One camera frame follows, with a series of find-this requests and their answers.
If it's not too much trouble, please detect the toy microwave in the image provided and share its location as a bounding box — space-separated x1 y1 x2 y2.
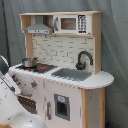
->
54 14 91 34

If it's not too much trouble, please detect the grey toy sink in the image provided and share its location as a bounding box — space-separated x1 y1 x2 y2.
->
52 68 92 81

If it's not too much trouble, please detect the wooden toy kitchen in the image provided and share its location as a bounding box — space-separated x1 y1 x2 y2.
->
9 11 114 128

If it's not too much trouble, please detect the grey range hood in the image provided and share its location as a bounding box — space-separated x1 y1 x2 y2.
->
24 15 53 34

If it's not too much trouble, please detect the grey cabinet door handle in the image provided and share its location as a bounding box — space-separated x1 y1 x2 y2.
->
47 102 51 120

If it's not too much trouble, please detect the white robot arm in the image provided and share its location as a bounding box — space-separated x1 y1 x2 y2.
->
0 55 45 128

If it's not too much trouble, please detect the black toy stovetop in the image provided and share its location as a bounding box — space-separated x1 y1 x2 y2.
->
18 63 55 73

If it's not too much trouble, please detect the right red stove knob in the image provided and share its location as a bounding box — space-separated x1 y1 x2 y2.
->
31 81 37 88

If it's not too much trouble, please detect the white oven door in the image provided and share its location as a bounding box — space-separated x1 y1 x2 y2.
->
18 94 43 116

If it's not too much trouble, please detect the left red stove knob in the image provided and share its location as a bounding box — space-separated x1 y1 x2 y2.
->
12 75 18 82

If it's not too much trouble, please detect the black toy faucet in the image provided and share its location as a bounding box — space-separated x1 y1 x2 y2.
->
75 51 93 70

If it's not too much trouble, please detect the silver toy pot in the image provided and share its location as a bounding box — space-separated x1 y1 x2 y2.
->
22 57 38 68

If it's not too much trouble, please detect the grey ice dispenser panel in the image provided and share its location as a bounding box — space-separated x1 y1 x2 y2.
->
54 94 70 120

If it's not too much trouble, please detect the red stove knob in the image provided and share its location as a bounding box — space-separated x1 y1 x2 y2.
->
12 75 18 82
31 81 37 88

